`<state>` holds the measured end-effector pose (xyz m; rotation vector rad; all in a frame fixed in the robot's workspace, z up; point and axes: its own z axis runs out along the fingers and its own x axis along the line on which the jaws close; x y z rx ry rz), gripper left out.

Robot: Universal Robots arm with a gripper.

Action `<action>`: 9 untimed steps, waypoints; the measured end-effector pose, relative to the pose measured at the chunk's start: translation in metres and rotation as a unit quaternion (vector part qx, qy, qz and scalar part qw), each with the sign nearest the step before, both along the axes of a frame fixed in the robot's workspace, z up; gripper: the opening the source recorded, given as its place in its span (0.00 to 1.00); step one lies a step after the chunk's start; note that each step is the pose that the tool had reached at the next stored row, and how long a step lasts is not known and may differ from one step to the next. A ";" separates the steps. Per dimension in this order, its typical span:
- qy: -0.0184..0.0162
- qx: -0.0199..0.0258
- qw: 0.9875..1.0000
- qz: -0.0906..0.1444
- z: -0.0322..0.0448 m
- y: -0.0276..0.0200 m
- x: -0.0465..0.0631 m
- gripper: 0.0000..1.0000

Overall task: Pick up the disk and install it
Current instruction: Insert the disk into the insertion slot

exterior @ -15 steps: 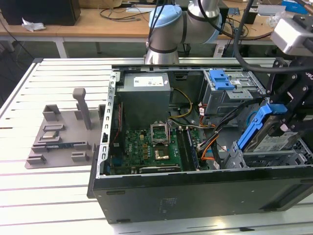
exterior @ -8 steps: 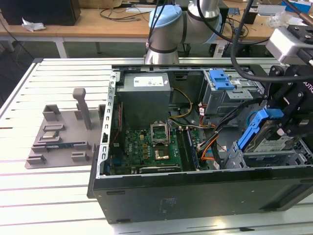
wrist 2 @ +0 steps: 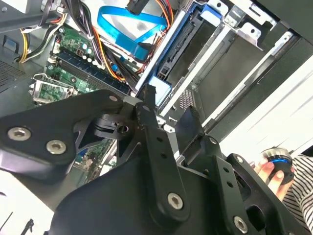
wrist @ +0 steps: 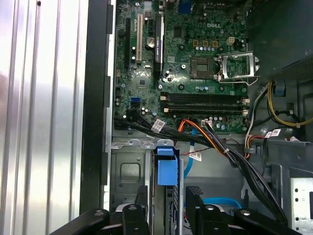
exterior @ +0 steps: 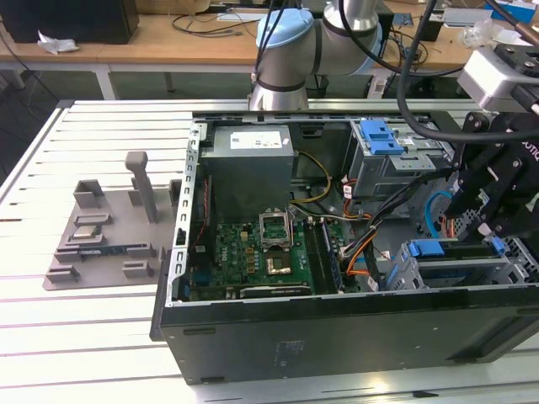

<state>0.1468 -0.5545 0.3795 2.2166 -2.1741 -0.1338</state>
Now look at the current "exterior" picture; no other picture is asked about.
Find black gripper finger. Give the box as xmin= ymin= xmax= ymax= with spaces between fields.
xmin=478 ymin=196 xmax=539 ymax=244
xmin=446 ymin=111 xmax=493 ymax=221

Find hard disk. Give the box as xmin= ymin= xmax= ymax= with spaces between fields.
xmin=387 ymin=237 xmax=506 ymax=291

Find metal disk bay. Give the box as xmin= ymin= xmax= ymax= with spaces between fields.
xmin=382 ymin=237 xmax=530 ymax=291

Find metal optical drive cage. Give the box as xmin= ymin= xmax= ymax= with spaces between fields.
xmin=349 ymin=120 xmax=459 ymax=201

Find blue drive cage latch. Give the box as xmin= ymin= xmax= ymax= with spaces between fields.
xmin=360 ymin=120 xmax=404 ymax=156

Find clear plastic bag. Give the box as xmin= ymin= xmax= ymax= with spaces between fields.
xmin=458 ymin=19 xmax=506 ymax=47

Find installed RAM stick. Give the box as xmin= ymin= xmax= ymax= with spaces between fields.
xmin=322 ymin=221 xmax=343 ymax=295

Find blue cardboard box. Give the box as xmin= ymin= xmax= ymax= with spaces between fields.
xmin=496 ymin=0 xmax=539 ymax=21

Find small black box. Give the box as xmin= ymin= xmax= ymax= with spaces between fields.
xmin=415 ymin=19 xmax=446 ymax=42

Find grey flat tray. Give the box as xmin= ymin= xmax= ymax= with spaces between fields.
xmin=441 ymin=7 xmax=494 ymax=29

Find black RAM slots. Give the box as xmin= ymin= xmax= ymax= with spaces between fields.
xmin=302 ymin=221 xmax=324 ymax=295

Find black computer tower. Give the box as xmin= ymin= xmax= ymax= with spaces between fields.
xmin=376 ymin=12 xmax=396 ymax=43

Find metal socket cover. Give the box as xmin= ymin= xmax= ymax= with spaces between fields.
xmin=257 ymin=208 xmax=295 ymax=252

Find black PC case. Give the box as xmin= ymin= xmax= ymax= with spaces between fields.
xmin=149 ymin=98 xmax=539 ymax=386

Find CPU socket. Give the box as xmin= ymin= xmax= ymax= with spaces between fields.
xmin=264 ymin=251 xmax=295 ymax=278

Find grey power supply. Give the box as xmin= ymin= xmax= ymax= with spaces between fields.
xmin=200 ymin=125 xmax=296 ymax=224

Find black graphics card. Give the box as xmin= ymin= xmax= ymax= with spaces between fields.
xmin=225 ymin=284 xmax=315 ymax=300

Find green motherboard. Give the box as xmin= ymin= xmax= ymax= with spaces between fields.
xmin=189 ymin=218 xmax=350 ymax=300

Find wooden desk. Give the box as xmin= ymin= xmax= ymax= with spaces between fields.
xmin=0 ymin=0 xmax=539 ymax=81

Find grey parts rack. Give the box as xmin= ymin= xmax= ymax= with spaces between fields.
xmin=40 ymin=151 xmax=182 ymax=292

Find silver CPU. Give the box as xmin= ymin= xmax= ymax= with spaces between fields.
xmin=71 ymin=226 xmax=102 ymax=242

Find crumpled white paper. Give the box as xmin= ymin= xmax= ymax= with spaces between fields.
xmin=36 ymin=29 xmax=80 ymax=55

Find large black box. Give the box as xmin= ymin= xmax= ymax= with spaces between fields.
xmin=0 ymin=0 xmax=140 ymax=45

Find blue wire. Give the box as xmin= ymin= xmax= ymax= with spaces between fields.
xmin=424 ymin=191 xmax=454 ymax=239

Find black cable bundle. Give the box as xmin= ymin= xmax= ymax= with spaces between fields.
xmin=343 ymin=167 xmax=452 ymax=258

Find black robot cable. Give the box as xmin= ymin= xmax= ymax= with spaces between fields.
xmin=398 ymin=0 xmax=539 ymax=142

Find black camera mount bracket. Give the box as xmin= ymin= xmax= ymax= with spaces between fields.
xmin=492 ymin=41 xmax=539 ymax=114

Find orange wire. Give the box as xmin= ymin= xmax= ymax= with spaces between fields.
xmin=344 ymin=247 xmax=376 ymax=277

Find yellow and black wires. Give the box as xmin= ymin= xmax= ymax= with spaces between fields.
xmin=290 ymin=151 xmax=334 ymax=210

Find black desk cable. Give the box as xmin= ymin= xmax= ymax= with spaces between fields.
xmin=170 ymin=12 xmax=250 ymax=40

